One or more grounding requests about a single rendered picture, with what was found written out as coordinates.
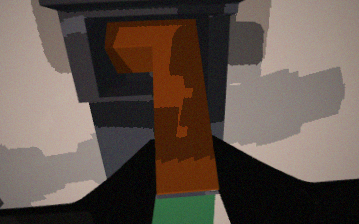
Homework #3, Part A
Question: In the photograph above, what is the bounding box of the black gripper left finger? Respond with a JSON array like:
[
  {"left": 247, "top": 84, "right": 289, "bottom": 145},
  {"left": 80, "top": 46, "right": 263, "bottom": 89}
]
[{"left": 0, "top": 139, "right": 156, "bottom": 224}]

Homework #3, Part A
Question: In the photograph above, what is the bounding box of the orange l-shaped part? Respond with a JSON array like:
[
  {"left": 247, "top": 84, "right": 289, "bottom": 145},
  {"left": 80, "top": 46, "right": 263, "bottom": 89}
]
[{"left": 105, "top": 19, "right": 220, "bottom": 195}]

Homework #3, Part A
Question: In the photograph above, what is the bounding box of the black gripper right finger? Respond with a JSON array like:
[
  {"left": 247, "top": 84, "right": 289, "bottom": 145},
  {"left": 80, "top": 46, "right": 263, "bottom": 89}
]
[{"left": 212, "top": 135, "right": 359, "bottom": 224}]

